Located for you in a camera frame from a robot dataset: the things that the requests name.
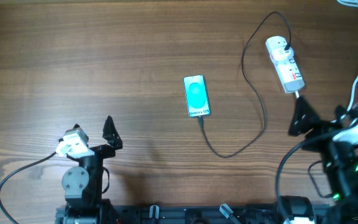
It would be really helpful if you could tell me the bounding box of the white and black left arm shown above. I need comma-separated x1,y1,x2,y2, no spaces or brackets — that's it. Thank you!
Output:
55,116,122,224

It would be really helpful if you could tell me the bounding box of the blue screen smartphone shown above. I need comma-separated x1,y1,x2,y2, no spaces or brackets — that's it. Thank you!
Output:
183,75,211,118

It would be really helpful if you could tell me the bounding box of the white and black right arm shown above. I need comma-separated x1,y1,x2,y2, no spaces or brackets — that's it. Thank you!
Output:
275,96,358,223

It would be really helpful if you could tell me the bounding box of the black charger cable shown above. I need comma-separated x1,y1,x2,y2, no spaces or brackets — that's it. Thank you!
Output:
198,11,293,159

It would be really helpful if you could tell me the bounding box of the white power strip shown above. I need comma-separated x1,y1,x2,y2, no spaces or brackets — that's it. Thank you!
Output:
265,36,305,93

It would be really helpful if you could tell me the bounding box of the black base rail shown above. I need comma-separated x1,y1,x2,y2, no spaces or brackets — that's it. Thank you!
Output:
54,203,332,224

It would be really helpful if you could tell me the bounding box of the white charger plug adapter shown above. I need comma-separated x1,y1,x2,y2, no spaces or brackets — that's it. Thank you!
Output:
270,47,294,64

